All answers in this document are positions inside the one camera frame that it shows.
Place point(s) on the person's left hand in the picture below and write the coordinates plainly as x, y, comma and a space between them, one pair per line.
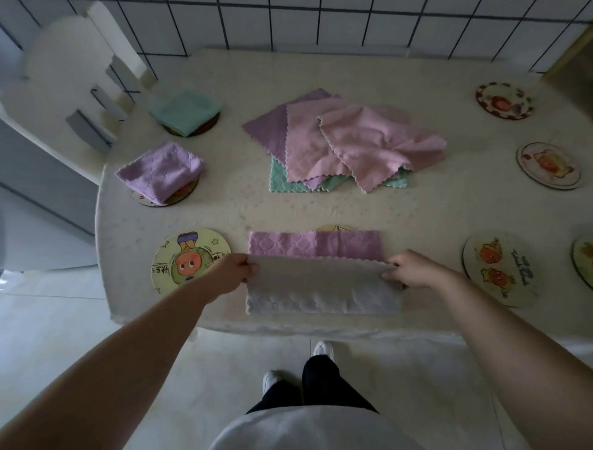
238, 273

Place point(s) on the person's right hand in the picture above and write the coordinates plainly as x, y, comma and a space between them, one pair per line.
414, 271

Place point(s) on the green character round coaster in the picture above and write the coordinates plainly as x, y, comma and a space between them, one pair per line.
185, 264

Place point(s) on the two peach figures coaster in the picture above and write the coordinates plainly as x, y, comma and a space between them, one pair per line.
500, 269

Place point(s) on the grey cloth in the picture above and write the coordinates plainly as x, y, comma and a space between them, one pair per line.
324, 287

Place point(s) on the cream strip cartoon coaster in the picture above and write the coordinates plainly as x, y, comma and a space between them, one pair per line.
333, 228

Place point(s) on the have a nice day coaster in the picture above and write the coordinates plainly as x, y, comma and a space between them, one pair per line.
185, 192

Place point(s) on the brown cartoon coaster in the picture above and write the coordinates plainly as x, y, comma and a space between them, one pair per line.
211, 125

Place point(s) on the edge coaster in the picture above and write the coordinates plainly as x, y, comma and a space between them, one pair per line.
583, 259

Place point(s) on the white cartoon coaster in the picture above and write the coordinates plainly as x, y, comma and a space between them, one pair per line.
549, 166

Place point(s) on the red rimmed small coaster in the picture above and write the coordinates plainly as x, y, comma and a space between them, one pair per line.
504, 101

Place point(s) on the person's right forearm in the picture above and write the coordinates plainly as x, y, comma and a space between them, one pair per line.
523, 352

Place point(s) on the person's left forearm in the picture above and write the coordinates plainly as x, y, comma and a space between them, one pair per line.
116, 371

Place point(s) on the person's left white shoe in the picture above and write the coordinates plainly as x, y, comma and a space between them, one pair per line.
272, 380

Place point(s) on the person's white shoe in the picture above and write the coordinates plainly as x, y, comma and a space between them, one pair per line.
272, 380
323, 350

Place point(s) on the person's right white shoe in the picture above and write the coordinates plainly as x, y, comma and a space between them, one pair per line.
323, 350

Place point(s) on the person's black trousers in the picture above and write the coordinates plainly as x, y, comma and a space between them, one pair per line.
319, 389

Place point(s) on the person's white shirt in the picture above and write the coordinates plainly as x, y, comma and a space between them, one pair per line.
315, 433

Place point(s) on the cream speckled tablecloth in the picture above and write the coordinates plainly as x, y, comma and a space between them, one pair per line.
463, 199

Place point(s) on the white cabinet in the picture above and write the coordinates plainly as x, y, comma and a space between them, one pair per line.
37, 222

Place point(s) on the white slatted chair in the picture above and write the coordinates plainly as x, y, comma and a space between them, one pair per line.
60, 55

